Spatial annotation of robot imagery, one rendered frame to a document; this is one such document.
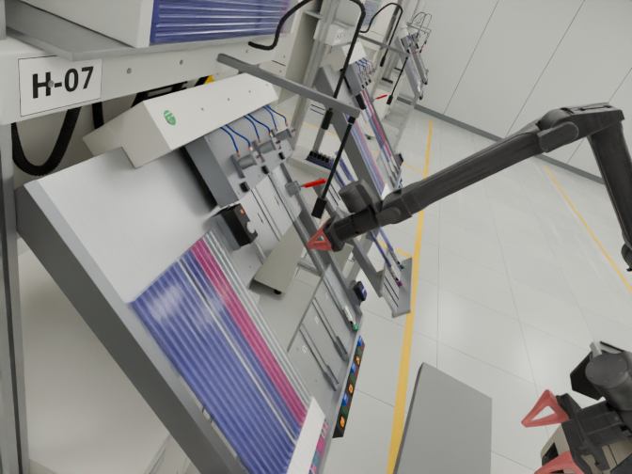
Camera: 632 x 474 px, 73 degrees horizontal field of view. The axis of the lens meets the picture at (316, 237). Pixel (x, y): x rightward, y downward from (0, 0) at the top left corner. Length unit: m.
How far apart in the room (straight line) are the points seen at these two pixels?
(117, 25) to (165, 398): 0.49
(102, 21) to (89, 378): 0.79
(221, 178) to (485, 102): 7.95
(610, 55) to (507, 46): 1.59
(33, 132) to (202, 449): 0.55
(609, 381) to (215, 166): 0.71
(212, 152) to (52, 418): 0.64
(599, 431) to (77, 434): 0.94
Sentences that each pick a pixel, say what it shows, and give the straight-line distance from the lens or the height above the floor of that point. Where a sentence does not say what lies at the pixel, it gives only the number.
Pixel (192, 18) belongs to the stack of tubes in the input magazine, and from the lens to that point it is 0.70.
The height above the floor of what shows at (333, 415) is 0.73.
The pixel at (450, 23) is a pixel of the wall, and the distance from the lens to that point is 8.46.
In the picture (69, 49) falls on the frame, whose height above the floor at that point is 1.39.
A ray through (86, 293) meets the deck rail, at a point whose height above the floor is 1.10.
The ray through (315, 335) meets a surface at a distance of 1.07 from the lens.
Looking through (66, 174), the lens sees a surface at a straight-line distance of 0.66.
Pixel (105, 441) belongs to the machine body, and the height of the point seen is 0.62.
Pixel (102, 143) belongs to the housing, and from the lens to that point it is 0.77.
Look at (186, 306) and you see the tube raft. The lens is 0.71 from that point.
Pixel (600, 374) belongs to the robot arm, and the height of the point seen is 1.19.
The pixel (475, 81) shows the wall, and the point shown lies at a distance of 8.55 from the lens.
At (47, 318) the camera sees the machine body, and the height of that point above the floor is 0.62.
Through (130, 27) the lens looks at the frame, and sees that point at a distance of 0.59.
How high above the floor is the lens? 1.53
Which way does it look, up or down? 30 degrees down
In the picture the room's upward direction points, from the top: 21 degrees clockwise
